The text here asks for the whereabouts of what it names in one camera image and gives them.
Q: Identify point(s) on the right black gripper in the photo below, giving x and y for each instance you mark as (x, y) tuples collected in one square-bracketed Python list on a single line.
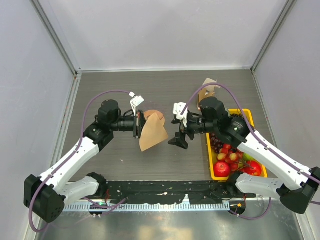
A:
[(179, 140)]

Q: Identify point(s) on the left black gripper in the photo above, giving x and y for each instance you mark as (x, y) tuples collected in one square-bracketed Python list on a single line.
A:
[(139, 122)]

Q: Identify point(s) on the brown paper coffee filter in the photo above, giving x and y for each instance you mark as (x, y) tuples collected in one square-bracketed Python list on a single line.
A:
[(154, 131)]

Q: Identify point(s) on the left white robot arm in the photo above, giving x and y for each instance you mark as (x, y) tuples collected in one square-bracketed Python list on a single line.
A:
[(47, 195)]

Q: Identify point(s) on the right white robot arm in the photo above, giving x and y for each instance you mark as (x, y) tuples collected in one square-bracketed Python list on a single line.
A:
[(295, 184)]

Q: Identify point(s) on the coffee filter paper pack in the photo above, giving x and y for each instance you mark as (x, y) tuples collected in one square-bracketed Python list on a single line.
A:
[(208, 91)]

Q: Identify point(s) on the red grape bunch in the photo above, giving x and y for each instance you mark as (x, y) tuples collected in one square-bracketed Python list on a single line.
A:
[(215, 143)]

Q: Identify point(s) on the yellow plastic fruit tray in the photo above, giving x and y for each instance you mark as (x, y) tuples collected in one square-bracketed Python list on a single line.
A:
[(212, 156)]

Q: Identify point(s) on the red apple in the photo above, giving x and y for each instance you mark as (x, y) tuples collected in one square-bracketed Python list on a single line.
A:
[(221, 169), (252, 168)]

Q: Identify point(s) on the dark purple grape bunch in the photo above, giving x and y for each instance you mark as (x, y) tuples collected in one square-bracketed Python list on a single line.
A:
[(235, 115)]

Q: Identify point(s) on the light green apple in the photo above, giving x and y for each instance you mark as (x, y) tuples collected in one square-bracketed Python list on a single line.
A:
[(247, 157)]

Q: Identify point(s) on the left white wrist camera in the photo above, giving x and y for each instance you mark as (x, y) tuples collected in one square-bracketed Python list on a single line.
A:
[(135, 101)]

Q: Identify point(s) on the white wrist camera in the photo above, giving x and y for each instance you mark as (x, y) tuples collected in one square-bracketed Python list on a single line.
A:
[(135, 101), (180, 111)]

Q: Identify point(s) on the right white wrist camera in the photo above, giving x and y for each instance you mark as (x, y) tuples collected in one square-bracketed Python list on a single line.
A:
[(180, 111)]

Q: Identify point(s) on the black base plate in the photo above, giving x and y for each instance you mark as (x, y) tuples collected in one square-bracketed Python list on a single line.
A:
[(199, 192)]

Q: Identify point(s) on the white slotted cable duct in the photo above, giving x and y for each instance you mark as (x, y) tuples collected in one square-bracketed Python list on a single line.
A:
[(85, 206)]

